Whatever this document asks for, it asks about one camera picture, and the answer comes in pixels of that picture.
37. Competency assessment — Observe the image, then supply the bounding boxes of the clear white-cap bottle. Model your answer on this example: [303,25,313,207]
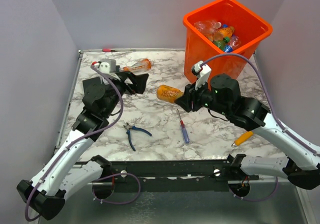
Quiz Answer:
[194,19,222,35]

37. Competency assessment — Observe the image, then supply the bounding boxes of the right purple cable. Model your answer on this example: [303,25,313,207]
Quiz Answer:
[202,53,320,203]

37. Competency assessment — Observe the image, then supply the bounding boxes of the orange plastic bin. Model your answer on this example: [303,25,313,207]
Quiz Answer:
[183,0,273,83]

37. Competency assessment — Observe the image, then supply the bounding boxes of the black flat block front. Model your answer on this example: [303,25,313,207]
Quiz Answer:
[82,77,101,102]

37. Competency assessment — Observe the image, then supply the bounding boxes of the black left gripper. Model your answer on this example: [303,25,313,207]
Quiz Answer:
[104,71,150,118]

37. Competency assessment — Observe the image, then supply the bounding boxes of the red blue screwdriver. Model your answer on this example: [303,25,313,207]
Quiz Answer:
[177,109,190,144]

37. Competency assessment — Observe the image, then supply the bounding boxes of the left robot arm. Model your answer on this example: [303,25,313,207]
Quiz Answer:
[16,71,149,221]

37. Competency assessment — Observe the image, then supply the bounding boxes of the Pepsi bottle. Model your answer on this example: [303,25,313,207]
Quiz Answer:
[223,35,241,53]

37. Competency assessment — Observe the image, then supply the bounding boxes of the small orange juice bottle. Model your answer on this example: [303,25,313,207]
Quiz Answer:
[213,26,235,41]

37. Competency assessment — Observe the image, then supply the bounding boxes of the green plastic bottle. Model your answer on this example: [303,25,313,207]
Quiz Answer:
[213,36,231,51]

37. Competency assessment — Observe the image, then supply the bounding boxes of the red marker pen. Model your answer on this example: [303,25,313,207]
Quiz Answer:
[102,48,118,53]

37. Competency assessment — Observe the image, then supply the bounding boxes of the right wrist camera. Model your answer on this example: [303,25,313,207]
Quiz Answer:
[191,60,212,91]

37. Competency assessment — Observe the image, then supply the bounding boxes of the blue handled pliers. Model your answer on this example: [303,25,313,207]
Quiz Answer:
[123,122,153,152]

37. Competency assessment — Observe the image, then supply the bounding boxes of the yellow utility knife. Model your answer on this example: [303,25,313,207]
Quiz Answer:
[231,131,254,148]

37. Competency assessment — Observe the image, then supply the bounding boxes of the purple cable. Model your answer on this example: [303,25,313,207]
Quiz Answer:
[202,53,320,203]
[24,65,141,222]

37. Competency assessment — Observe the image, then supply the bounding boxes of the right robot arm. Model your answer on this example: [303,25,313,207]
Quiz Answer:
[174,74,320,190]

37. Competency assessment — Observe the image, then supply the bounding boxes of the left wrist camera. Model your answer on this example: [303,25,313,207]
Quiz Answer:
[91,58,120,80]

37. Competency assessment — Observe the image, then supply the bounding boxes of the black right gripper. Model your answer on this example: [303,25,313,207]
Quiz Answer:
[175,76,230,117]

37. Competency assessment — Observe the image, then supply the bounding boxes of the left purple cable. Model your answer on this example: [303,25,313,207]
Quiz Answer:
[24,65,141,222]

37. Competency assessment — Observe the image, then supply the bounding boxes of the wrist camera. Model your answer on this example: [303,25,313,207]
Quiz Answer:
[91,58,120,80]
[191,60,212,91]

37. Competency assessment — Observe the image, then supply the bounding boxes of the tall orange label tea bottle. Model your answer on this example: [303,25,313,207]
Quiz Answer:
[120,58,154,73]

